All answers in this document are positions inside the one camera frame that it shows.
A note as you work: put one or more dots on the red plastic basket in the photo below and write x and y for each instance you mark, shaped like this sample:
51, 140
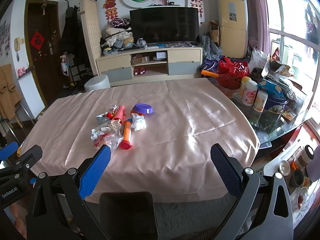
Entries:
231, 73

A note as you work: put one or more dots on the cream standing air conditioner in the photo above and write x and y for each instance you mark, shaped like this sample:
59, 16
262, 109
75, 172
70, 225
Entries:
233, 21

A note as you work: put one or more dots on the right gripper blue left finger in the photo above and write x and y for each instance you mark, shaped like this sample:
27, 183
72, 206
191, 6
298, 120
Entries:
92, 170

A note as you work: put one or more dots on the white round stool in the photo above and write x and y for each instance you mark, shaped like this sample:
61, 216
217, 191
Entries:
97, 83

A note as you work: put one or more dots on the white pink labelled bottle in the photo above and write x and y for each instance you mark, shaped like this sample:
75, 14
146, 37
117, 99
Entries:
250, 92

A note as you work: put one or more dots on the orange tube with red cap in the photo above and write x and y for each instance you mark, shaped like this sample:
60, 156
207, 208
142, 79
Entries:
126, 141

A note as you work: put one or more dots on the beige grey tv cabinet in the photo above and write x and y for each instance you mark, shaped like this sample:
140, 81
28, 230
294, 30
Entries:
150, 65

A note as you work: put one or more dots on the dark brown entrance door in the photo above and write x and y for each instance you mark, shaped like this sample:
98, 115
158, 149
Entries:
42, 32

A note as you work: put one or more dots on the blue cookie tin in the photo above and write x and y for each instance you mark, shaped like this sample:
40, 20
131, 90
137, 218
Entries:
276, 100

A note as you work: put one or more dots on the pink plastic cone toy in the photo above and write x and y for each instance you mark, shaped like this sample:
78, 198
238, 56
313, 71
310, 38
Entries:
120, 114

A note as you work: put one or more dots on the clear plastic wrap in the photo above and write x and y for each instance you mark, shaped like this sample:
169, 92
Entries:
106, 136

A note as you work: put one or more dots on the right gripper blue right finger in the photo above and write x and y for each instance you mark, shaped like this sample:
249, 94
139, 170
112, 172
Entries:
229, 169

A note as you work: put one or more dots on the white yellow labelled bottle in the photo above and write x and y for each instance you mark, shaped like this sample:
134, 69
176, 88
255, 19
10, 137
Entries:
260, 101

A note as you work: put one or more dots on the pile of clothes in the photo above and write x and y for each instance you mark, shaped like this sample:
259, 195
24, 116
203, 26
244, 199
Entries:
118, 36

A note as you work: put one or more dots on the purple curtain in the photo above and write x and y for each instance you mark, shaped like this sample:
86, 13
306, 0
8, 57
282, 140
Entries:
260, 15

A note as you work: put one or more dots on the white folding screen panel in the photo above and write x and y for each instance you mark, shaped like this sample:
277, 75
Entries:
92, 32

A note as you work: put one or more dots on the silver blister pack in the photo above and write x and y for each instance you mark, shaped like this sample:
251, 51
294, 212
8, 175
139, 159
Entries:
102, 118

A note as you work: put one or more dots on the black flat television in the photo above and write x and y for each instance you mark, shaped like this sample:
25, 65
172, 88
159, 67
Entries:
165, 24

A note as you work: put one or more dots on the purple bag on floor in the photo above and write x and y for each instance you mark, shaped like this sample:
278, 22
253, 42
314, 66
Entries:
210, 65

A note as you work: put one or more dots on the purple plastic bowl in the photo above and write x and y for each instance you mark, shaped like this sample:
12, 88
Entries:
142, 108

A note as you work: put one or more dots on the pink satin tablecloth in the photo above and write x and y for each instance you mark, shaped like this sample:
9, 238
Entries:
170, 158

